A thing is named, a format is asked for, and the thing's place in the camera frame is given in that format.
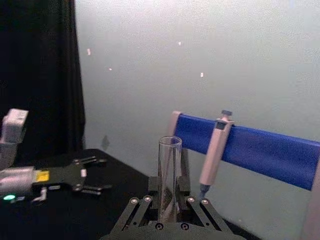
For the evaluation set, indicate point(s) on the black table cloth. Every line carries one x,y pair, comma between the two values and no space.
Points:
82,215

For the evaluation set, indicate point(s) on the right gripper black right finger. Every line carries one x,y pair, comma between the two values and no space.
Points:
200,212

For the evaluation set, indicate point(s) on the blue rack with grey posts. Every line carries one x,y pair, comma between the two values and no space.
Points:
260,152

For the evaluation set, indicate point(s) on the grey pipette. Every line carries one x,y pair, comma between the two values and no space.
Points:
215,155

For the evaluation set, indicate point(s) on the clear plastic tube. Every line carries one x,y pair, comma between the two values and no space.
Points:
169,175

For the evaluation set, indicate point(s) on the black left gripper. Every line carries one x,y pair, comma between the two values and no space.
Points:
62,176

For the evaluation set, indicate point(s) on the black curtain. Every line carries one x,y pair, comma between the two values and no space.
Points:
40,75

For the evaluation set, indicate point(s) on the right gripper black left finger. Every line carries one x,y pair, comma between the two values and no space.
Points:
140,208

